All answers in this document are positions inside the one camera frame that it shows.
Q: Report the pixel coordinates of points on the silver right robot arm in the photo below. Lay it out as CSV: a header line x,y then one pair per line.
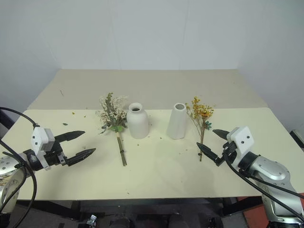
x,y
273,173

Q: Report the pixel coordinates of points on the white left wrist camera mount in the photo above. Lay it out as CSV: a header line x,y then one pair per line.
x,y
39,140

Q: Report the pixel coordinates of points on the dark blue object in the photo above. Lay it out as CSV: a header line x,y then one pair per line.
x,y
7,121

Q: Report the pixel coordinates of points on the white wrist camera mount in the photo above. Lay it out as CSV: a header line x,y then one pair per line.
x,y
241,139
39,140

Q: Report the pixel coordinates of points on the white round necked vase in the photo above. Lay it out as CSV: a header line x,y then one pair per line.
x,y
137,122

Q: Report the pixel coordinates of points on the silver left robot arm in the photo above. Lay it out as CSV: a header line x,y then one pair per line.
x,y
9,183

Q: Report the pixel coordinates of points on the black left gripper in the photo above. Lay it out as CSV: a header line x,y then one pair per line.
x,y
57,160

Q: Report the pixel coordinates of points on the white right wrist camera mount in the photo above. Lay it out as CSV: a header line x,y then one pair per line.
x,y
241,139

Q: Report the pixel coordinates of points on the red floor mat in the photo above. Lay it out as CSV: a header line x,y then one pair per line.
x,y
255,215

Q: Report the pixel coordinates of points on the white green dried flower bouquet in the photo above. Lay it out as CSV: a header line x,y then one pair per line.
x,y
112,114

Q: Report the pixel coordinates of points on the black table frame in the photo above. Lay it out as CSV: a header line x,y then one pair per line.
x,y
142,205

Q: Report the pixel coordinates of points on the small metal clamp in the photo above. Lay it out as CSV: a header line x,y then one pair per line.
x,y
91,220

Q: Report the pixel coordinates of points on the white tapered vase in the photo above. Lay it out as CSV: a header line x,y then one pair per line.
x,y
177,123

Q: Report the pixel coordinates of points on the black box at wall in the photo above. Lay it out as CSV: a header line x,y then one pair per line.
x,y
297,137

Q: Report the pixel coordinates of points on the yellow dried flower bouquet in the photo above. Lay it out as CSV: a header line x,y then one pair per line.
x,y
200,111

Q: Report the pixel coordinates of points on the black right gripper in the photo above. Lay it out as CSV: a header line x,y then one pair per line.
x,y
228,152

